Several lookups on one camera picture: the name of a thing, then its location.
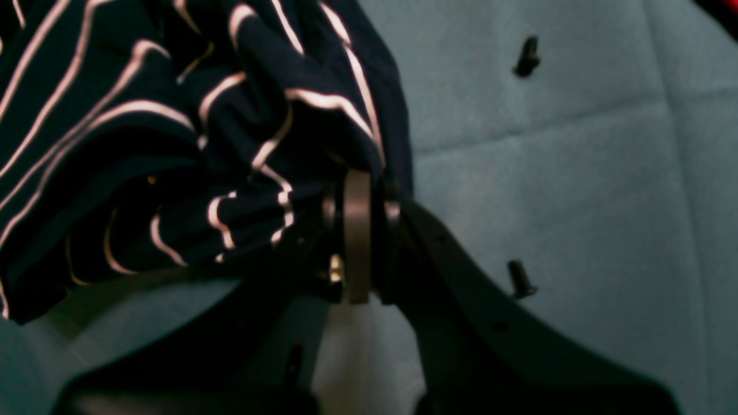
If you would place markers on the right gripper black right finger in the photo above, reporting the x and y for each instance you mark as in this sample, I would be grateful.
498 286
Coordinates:
481 351

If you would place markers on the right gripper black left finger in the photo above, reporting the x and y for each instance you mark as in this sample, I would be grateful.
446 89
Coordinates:
202 367

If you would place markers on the navy white striped t-shirt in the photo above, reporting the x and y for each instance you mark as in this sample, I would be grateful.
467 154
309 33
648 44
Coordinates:
143 135

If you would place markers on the black screw lower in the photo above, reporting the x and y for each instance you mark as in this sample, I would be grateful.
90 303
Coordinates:
522 286

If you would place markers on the black screw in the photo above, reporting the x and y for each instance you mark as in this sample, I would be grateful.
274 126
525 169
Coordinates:
522 286
528 59

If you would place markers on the teal table cloth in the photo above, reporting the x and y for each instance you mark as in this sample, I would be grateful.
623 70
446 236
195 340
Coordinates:
610 170

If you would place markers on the black screw upper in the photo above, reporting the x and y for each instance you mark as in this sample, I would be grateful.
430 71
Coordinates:
528 59

